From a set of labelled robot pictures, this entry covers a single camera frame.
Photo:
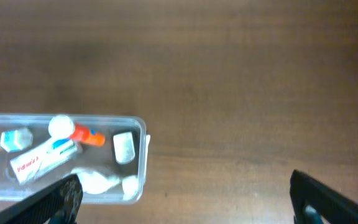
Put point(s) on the small orange box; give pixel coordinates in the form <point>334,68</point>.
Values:
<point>15,140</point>

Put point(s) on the orange tube white cap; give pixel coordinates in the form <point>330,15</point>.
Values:
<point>63,127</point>

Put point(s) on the white Panadol box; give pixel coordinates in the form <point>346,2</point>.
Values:
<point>44,158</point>

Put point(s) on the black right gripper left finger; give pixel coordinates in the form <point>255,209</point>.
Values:
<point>57,203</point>

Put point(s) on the clear plastic container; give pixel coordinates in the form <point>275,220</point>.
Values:
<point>92,157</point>

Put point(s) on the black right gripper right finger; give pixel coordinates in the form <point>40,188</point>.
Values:
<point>314,202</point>

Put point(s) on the dark bottle white cap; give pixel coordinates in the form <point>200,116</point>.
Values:
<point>126,155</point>

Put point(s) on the white pump bottle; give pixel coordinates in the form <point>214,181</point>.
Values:
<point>95,182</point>

